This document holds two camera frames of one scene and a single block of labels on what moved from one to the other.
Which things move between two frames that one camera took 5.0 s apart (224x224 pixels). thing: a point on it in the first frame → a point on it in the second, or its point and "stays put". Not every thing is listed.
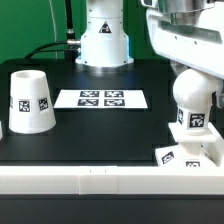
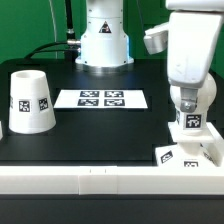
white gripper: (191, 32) → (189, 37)
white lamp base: (202, 150) stays put
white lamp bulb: (195, 91) stays put
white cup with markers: (31, 109) stays put
